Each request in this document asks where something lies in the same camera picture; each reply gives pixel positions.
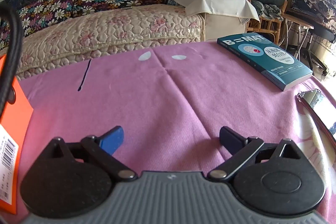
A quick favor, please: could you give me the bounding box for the dark floral cloth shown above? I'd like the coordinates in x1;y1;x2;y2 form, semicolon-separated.
291;0;336;28

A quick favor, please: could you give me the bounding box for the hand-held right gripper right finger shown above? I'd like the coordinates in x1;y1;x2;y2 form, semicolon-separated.
207;126;302;183

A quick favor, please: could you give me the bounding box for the orange cardboard box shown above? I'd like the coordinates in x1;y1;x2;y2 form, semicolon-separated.
0;55;34;215

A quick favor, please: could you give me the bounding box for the mirror with dark red frame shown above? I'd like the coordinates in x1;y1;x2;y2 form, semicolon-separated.
297;90;336;144

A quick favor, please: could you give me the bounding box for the beige floral quilted sofa cover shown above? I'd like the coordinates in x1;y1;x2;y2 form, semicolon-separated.
0;4;206;80

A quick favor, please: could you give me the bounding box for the black cable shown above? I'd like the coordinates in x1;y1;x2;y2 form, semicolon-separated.
0;5;25;114

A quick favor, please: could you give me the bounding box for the grey plaid cloth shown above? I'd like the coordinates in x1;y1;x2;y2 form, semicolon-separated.
251;0;284;21

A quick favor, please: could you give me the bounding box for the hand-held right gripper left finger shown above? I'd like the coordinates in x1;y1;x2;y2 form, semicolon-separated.
43;126;138;183

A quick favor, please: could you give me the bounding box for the black office chair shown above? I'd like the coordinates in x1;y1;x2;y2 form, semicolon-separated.
286;0;336;77

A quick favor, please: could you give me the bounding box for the teal book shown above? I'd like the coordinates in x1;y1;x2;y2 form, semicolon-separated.
217;35;313;91

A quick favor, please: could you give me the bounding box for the small wooden folding table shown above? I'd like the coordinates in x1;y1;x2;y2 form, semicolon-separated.
282;13;315;67

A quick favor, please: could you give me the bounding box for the beige side table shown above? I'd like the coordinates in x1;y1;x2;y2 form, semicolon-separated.
204;13;249;41

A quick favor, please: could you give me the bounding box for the wicker chair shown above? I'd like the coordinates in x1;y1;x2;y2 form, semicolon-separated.
233;0;288;45

